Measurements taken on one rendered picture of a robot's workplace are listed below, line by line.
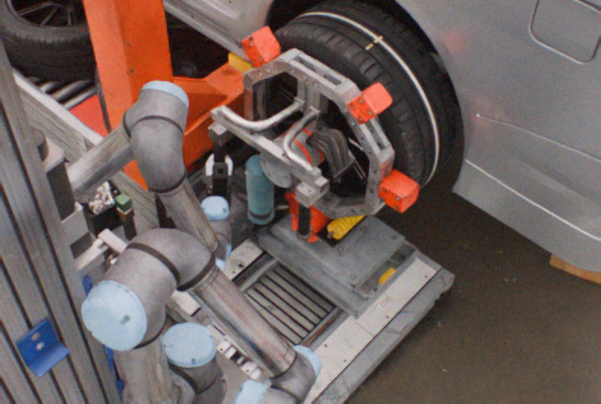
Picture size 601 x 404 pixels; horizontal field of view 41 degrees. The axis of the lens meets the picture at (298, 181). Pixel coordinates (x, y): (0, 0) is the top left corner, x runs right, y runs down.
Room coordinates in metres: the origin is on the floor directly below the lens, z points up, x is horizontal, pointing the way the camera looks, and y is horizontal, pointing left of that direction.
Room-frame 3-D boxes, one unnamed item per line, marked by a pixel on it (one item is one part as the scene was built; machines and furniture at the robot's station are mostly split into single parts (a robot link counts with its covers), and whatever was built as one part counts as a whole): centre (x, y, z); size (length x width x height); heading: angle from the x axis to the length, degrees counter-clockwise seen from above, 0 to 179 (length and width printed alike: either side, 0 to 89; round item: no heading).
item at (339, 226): (1.68, -0.20, 0.51); 0.29 x 0.06 x 0.06; 139
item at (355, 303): (1.81, -0.15, 0.13); 0.50 x 0.36 x 0.10; 49
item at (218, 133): (1.64, 0.22, 0.93); 0.09 x 0.05 x 0.05; 139
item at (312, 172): (1.53, -0.04, 1.03); 0.19 x 0.18 x 0.11; 139
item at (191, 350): (0.86, 0.23, 0.98); 0.13 x 0.12 x 0.14; 155
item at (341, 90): (1.68, -0.04, 0.85); 0.54 x 0.07 x 0.54; 49
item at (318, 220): (1.71, -0.07, 0.48); 0.16 x 0.12 x 0.17; 139
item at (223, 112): (1.66, 0.11, 1.03); 0.19 x 0.18 x 0.11; 139
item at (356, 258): (1.81, -0.15, 0.32); 0.40 x 0.30 x 0.28; 49
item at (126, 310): (0.75, 0.29, 1.19); 0.15 x 0.12 x 0.55; 155
